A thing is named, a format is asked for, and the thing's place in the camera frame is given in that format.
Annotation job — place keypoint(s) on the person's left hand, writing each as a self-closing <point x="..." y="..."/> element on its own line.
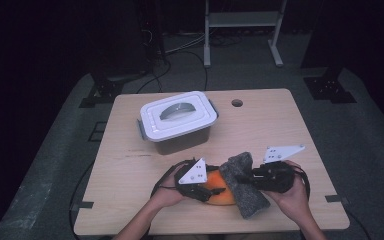
<point x="166" y="193"/>

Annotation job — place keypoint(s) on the orange round fruit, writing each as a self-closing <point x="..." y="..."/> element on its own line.
<point x="218" y="193"/>

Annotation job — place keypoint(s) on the black stand base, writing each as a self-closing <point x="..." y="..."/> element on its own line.
<point x="101" y="95"/>
<point x="330" y="88"/>

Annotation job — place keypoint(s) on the translucent grey storage box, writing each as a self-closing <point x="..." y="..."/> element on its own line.
<point x="183" y="143"/>

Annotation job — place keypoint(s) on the grey fluffy cloth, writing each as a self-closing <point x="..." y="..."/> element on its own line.
<point x="245" y="186"/>

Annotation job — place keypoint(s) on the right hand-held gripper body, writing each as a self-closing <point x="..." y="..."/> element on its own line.
<point x="273" y="176"/>

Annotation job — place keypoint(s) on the black tape strip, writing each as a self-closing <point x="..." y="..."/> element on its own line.
<point x="81" y="205"/>
<point x="336" y="198"/>

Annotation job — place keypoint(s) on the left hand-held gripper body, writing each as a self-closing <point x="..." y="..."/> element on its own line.
<point x="193" y="175"/>

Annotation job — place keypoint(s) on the person's right hand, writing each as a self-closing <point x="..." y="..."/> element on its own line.
<point x="290" y="203"/>

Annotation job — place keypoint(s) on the white metal stand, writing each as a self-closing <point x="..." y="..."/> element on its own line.
<point x="243" y="20"/>

